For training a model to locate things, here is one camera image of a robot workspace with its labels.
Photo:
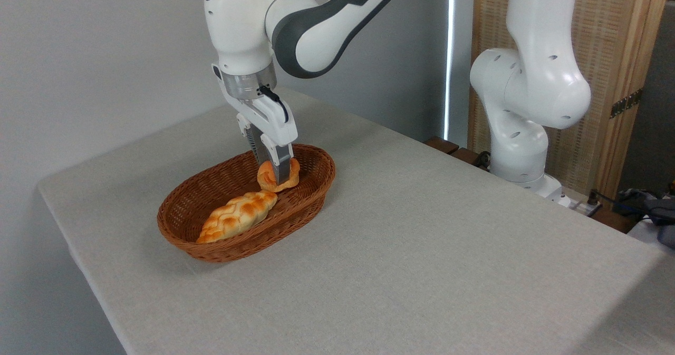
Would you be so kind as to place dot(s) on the metal screen hinge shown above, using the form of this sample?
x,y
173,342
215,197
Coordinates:
x,y
626,103

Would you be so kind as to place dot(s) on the long braided bread loaf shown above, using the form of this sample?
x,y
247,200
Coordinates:
x,y
237,215

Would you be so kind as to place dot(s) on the grey linen tablecloth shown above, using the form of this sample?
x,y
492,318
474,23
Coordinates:
x,y
422,249

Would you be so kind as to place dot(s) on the wooden woven folding screen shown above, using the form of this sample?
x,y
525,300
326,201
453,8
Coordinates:
x,y
611,33

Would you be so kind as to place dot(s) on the brown woven wicker basket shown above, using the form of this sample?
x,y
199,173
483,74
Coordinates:
x,y
211,186

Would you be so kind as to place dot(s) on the round knotted bread roll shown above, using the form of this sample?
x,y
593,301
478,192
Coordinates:
x,y
265,178

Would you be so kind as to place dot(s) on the dark brown wooden platform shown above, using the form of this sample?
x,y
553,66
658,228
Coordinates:
x,y
445,145

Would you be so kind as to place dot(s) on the blue grey crumpled fabric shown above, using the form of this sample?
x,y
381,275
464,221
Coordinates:
x,y
651,207

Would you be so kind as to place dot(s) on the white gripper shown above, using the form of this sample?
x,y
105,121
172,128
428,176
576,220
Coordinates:
x,y
271,120

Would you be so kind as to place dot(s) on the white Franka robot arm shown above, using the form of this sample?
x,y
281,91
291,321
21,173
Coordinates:
x,y
327,22

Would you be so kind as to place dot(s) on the bright vertical light strip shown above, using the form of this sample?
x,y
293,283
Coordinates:
x,y
450,54

